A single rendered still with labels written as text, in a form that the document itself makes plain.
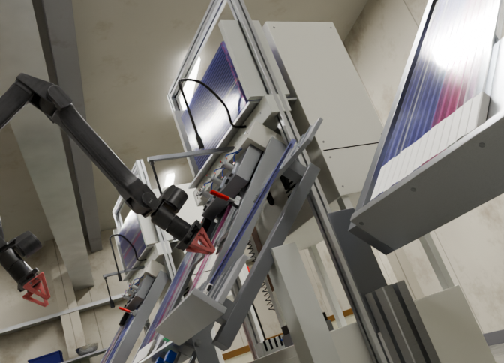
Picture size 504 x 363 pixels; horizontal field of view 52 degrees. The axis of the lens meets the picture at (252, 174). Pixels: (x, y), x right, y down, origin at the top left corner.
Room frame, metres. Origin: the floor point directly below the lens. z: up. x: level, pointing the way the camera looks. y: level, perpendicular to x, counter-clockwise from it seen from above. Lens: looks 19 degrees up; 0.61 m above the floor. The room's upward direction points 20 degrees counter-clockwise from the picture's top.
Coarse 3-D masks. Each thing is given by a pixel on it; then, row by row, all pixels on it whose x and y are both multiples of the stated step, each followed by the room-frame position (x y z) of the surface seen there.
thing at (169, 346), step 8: (168, 344) 1.38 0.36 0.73; (176, 344) 1.36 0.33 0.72; (184, 344) 1.34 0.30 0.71; (152, 352) 1.54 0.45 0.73; (160, 352) 1.47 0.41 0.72; (176, 352) 1.42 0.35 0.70; (184, 352) 1.40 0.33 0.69; (144, 360) 1.61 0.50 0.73; (152, 360) 1.57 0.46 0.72; (184, 360) 1.46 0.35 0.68
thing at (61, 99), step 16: (48, 96) 1.20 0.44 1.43; (64, 96) 1.22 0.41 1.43; (64, 112) 1.24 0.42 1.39; (64, 128) 1.27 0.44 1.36; (80, 128) 1.27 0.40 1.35; (80, 144) 1.29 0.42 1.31; (96, 144) 1.30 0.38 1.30; (96, 160) 1.31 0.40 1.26; (112, 160) 1.33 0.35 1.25; (112, 176) 1.34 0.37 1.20; (128, 176) 1.35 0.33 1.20; (128, 192) 1.35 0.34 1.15; (144, 192) 1.38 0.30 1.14; (144, 208) 1.38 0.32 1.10
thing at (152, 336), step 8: (192, 256) 1.86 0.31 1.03; (184, 264) 1.95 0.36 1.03; (192, 264) 1.83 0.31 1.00; (184, 272) 1.83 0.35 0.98; (176, 280) 1.92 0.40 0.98; (184, 280) 1.80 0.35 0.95; (176, 288) 1.83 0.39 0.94; (168, 296) 1.91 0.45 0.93; (176, 296) 1.78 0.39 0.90; (168, 304) 1.81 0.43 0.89; (160, 312) 1.89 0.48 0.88; (168, 312) 1.76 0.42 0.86; (160, 320) 1.79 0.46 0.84; (152, 328) 1.87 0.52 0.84; (152, 336) 1.78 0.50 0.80; (144, 344) 1.86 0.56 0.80; (152, 344) 1.71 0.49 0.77; (144, 352) 1.76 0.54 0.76; (136, 360) 1.83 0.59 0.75
